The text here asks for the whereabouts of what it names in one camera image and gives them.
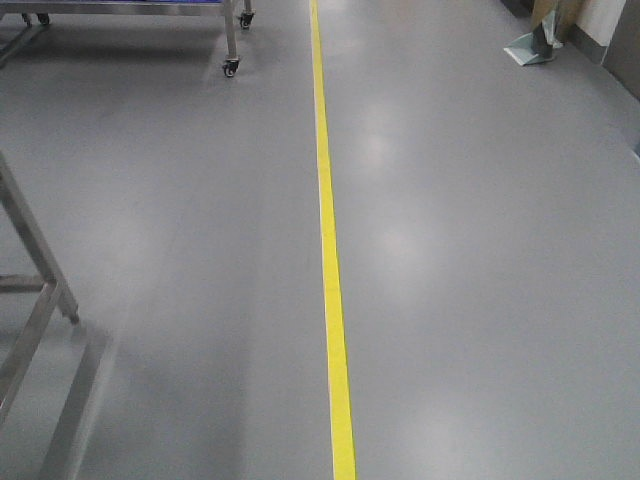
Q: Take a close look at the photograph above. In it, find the steel wheeled cart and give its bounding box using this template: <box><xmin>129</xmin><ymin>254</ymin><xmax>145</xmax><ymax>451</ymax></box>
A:
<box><xmin>0</xmin><ymin>0</ymin><xmax>255</xmax><ymax>79</ymax></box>

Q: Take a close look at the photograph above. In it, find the steel frame leg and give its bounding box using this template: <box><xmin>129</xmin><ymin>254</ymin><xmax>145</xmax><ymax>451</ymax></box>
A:
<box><xmin>1</xmin><ymin>159</ymin><xmax>80</xmax><ymax>419</ymax></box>

